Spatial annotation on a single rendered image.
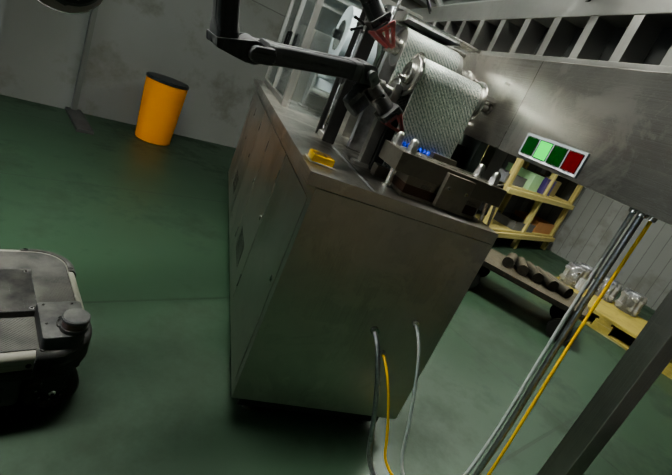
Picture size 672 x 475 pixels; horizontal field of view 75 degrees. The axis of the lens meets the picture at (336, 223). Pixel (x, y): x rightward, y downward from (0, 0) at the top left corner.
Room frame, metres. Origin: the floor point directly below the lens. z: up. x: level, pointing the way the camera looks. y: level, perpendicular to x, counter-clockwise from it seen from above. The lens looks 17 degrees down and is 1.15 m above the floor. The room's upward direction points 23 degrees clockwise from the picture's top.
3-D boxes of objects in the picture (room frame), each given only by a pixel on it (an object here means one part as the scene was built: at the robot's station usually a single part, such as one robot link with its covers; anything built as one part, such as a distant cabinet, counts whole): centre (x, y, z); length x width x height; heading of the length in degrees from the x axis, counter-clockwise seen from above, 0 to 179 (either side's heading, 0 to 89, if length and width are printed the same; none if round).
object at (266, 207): (2.45, 0.25, 0.43); 2.52 x 0.64 x 0.86; 21
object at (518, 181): (5.99, -2.20, 1.08); 2.40 x 0.64 x 2.16; 135
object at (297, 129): (2.44, 0.27, 0.88); 2.52 x 0.66 x 0.04; 21
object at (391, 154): (1.44, -0.26, 1.00); 0.40 x 0.16 x 0.06; 111
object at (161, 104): (3.84, 1.86, 0.28); 0.37 x 0.36 x 0.57; 135
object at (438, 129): (1.54, -0.17, 1.10); 0.23 x 0.01 x 0.18; 111
